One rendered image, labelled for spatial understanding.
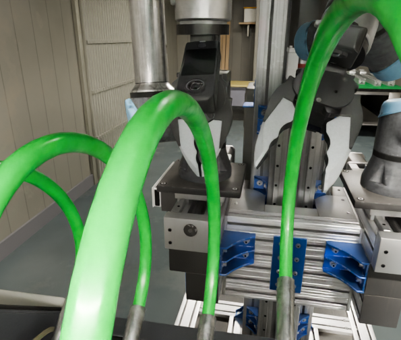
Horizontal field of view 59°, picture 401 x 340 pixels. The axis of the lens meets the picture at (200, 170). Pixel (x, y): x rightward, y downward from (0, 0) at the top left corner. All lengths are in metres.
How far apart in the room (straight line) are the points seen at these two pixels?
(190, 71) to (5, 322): 0.36
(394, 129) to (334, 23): 0.76
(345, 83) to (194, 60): 0.18
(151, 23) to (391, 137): 0.63
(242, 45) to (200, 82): 7.60
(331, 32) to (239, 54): 7.82
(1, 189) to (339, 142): 0.34
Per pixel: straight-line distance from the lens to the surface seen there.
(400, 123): 0.94
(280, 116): 0.43
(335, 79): 0.47
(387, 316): 1.05
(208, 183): 0.34
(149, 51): 0.90
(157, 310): 2.10
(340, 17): 0.18
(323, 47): 0.23
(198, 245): 0.89
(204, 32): 0.47
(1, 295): 0.74
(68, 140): 0.24
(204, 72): 0.44
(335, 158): 0.42
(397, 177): 0.97
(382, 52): 0.62
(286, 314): 0.38
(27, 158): 0.20
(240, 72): 8.04
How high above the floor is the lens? 1.40
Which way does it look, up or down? 21 degrees down
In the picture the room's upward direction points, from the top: straight up
